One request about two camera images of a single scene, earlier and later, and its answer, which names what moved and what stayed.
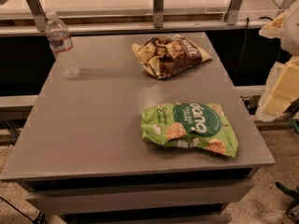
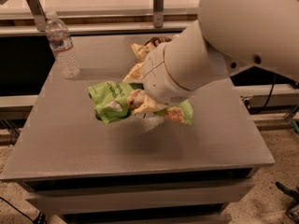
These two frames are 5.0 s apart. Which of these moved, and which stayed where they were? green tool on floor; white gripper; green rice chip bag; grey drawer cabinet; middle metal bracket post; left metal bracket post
Moved: white gripper; green rice chip bag
Stayed: grey drawer cabinet; middle metal bracket post; left metal bracket post; green tool on floor
